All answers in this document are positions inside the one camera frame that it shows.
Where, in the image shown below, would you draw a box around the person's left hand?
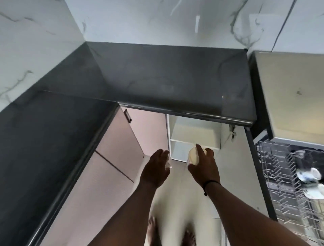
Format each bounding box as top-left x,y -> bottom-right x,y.
140,149 -> 170,189

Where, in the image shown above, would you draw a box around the person's right foot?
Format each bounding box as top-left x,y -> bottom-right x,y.
182,229 -> 197,246

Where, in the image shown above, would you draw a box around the shallow grey wire cup rack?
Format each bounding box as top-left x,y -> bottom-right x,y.
257,141 -> 324,246

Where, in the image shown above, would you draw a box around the white mug red flowers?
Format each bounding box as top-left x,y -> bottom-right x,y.
187,147 -> 208,165

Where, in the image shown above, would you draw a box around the person's right forearm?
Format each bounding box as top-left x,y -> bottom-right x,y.
205,182 -> 309,246

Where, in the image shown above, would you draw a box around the person's right hand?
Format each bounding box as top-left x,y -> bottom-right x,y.
187,144 -> 221,189

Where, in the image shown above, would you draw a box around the grey power cable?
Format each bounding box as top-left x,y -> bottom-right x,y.
271,0 -> 297,52

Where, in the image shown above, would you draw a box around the person's foot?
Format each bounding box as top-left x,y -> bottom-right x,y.
146,217 -> 161,246
182,229 -> 197,246

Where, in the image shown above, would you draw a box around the pink base cabinet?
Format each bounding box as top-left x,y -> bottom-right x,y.
42,106 -> 279,246

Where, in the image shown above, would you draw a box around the person's left forearm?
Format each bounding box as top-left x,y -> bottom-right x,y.
88,182 -> 162,246

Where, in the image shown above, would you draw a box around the small white cup top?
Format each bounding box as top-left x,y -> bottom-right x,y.
296,167 -> 322,183

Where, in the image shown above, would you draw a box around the black wristband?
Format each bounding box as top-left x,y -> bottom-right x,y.
202,180 -> 221,197

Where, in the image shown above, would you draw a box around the white cabinet shelf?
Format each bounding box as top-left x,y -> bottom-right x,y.
169,138 -> 220,151

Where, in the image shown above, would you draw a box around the person's left foot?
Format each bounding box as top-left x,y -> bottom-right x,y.
146,217 -> 161,246

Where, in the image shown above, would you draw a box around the metal cabinet door hinge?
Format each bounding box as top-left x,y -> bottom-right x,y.
227,124 -> 237,141

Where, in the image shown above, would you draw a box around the silver dishwasher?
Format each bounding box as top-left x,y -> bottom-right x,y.
249,50 -> 324,246

